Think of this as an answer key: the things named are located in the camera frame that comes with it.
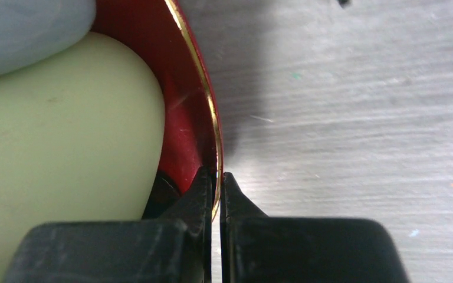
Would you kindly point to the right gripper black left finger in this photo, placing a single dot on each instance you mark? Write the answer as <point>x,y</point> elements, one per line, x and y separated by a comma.
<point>175,247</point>

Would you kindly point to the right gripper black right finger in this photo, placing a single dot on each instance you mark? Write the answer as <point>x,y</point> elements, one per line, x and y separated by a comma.
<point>256,247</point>

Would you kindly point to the red round tray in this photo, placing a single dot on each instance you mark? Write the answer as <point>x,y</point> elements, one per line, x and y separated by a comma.
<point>159,33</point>

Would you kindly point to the light green cup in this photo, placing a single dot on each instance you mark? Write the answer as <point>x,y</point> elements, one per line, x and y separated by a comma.
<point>81,136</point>

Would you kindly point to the grey blue cup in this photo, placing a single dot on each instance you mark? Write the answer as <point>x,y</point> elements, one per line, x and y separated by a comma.
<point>31,31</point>

